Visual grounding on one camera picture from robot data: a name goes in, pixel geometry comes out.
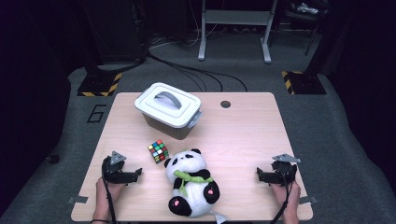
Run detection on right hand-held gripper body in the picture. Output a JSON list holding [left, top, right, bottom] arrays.
[[268, 153, 302, 187]]

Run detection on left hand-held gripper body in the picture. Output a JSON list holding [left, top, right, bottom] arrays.
[[101, 150, 133, 185]]

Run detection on multicoloured puzzle cube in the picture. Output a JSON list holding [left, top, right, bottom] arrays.
[[147, 139, 170, 164]]

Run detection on translucent grey storage box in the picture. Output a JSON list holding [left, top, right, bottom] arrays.
[[141, 109, 204, 141]]

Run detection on panda plush toy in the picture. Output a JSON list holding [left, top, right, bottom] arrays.
[[163, 147, 228, 224]]

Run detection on white storage box lid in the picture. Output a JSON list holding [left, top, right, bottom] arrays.
[[134, 81, 203, 129]]

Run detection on person's left hand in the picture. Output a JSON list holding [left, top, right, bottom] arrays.
[[94, 176, 125, 216]]

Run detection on person's right hand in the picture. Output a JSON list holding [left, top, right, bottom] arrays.
[[270, 182, 302, 216]]

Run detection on grey tape piece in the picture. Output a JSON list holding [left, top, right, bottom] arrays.
[[299, 195, 318, 205], [67, 195, 90, 205]]

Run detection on hazard-striped stand base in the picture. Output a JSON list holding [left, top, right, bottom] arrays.
[[281, 70, 327, 95], [77, 72, 123, 97]]

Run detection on black equipment cabinet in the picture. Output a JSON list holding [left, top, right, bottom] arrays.
[[79, 0, 148, 64]]

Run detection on white metal stand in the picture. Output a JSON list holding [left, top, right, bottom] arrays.
[[197, 0, 279, 64]]

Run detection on dark chair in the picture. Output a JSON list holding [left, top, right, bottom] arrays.
[[279, 0, 330, 57]]

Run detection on white crumpled cloth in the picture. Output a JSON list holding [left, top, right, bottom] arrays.
[[294, 2, 320, 15]]

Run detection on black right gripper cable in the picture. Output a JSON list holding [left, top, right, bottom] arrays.
[[270, 172, 294, 224]]

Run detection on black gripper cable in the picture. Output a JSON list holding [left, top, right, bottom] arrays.
[[102, 175, 118, 224], [270, 172, 294, 224]]

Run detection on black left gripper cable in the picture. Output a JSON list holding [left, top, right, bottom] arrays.
[[102, 175, 118, 224]]

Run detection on thin black floor cable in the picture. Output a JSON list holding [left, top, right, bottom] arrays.
[[174, 63, 248, 93]]

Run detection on thick black floor cable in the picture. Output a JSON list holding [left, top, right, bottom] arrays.
[[146, 49, 224, 93]]

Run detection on white floor cables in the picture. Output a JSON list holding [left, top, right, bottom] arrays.
[[148, 0, 220, 49]]

